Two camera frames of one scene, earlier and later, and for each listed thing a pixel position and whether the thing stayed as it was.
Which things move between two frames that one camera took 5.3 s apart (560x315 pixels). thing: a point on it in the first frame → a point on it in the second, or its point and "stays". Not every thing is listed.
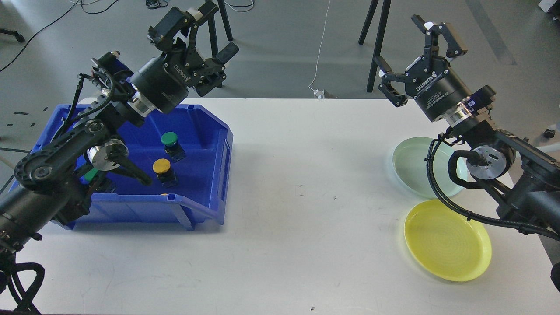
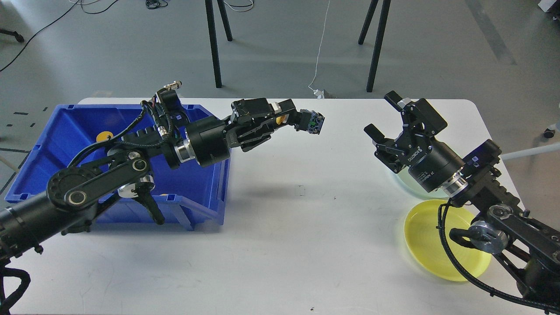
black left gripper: x=164 y=83 → x=210 y=140
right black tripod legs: x=386 y=7 stays
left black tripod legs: x=212 y=28 stays
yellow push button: x=161 y=167 → x=309 y=120
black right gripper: x=436 y=90 → x=432 y=163
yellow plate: x=446 y=244 stays
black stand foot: x=18 y=36 stays
